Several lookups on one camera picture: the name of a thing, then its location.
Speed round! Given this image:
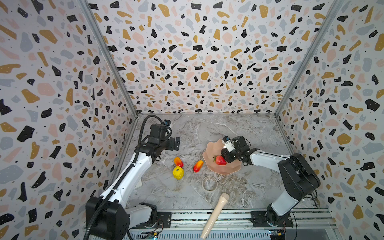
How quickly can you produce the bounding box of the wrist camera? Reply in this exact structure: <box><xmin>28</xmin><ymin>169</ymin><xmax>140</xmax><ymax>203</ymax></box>
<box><xmin>163</xmin><ymin>120</ymin><xmax>172</xmax><ymax>127</ymax></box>
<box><xmin>222</xmin><ymin>136</ymin><xmax>236</xmax><ymax>152</ymax></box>

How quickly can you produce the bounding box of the red-orange fake mango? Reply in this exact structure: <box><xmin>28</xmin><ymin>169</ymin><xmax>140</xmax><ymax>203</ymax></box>
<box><xmin>174</xmin><ymin>157</ymin><xmax>184</xmax><ymax>168</ymax></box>
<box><xmin>193</xmin><ymin>161</ymin><xmax>204</xmax><ymax>173</ymax></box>

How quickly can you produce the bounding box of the pink scalloped fruit bowl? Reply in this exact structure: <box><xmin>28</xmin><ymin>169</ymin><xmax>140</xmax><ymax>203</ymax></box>
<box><xmin>203</xmin><ymin>140</ymin><xmax>242</xmax><ymax>176</ymax></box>

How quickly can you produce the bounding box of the yellow fake lemon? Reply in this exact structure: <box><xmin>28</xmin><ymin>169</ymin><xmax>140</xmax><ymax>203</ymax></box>
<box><xmin>173</xmin><ymin>166</ymin><xmax>184</xmax><ymax>180</ymax></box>

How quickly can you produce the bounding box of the red fake strawberry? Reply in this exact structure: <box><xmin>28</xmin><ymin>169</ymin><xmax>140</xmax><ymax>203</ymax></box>
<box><xmin>214</xmin><ymin>156</ymin><xmax>227</xmax><ymax>166</ymax></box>

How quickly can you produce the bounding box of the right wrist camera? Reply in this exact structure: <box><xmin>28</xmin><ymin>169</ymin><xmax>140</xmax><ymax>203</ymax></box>
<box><xmin>222</xmin><ymin>136</ymin><xmax>236</xmax><ymax>152</ymax></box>

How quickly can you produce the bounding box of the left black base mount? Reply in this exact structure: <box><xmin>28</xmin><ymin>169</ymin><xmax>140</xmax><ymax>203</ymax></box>
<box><xmin>132</xmin><ymin>211</ymin><xmax>172</xmax><ymax>229</ymax></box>

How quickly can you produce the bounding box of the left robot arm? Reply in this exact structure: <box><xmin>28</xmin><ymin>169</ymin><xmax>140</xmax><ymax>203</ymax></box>
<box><xmin>84</xmin><ymin>120</ymin><xmax>180</xmax><ymax>240</ymax></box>

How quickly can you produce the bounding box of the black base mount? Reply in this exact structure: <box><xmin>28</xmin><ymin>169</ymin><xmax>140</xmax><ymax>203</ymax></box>
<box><xmin>132</xmin><ymin>211</ymin><xmax>172</xmax><ymax>229</ymax></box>
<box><xmin>250</xmin><ymin>211</ymin><xmax>294</xmax><ymax>228</ymax></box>

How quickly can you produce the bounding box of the black corrugated cable hose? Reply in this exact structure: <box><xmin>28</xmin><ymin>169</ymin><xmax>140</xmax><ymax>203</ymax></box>
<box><xmin>82</xmin><ymin>114</ymin><xmax>165</xmax><ymax>240</ymax></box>

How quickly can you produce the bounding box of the aluminium front rail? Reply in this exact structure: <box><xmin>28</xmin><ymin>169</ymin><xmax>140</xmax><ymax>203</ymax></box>
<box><xmin>82</xmin><ymin>208</ymin><xmax>338</xmax><ymax>240</ymax></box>

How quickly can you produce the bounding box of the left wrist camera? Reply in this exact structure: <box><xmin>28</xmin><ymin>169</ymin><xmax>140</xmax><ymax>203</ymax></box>
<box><xmin>163</xmin><ymin>120</ymin><xmax>172</xmax><ymax>127</ymax></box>

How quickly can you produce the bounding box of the clear glass jar lid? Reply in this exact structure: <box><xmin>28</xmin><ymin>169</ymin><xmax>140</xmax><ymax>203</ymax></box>
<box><xmin>202</xmin><ymin>176</ymin><xmax>218</xmax><ymax>192</ymax></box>

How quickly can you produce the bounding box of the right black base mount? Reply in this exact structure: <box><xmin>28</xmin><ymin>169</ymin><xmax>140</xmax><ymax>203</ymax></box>
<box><xmin>250</xmin><ymin>211</ymin><xmax>294</xmax><ymax>228</ymax></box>

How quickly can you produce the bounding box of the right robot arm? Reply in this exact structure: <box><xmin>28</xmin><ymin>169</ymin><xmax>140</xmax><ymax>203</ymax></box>
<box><xmin>221</xmin><ymin>136</ymin><xmax>321</xmax><ymax>227</ymax></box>

